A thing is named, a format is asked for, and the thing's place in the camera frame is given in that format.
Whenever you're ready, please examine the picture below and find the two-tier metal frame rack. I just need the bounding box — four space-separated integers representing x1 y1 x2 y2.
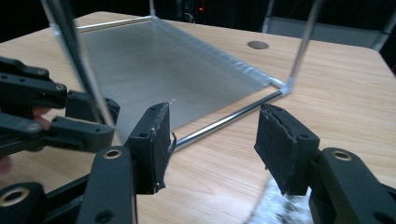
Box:
40 0 325 153

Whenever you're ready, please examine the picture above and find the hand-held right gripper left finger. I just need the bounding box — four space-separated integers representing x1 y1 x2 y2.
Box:
76 102 177 224

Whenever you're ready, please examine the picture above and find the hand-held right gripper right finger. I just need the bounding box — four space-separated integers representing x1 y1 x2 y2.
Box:
253 103 396 224

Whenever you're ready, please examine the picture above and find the round grey table grommet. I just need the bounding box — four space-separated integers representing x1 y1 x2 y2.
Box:
247 40 270 50

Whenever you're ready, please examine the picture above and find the white black-patterned cloth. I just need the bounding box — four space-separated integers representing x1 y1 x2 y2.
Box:
246 176 316 224

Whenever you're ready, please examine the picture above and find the white-legged wooden desk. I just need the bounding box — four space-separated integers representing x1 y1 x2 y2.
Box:
261 0 396 52

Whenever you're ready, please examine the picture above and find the dark computer tower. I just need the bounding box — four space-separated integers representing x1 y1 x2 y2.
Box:
177 0 225 22

